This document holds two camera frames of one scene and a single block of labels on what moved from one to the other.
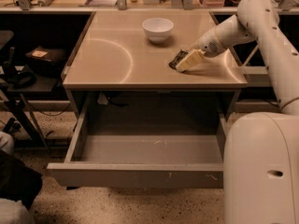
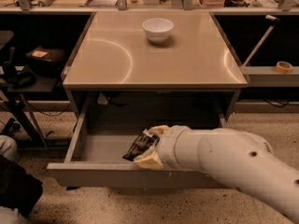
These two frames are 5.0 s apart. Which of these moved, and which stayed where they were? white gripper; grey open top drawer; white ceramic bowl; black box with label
Moved: white gripper
Stayed: white ceramic bowl; grey open top drawer; black box with label
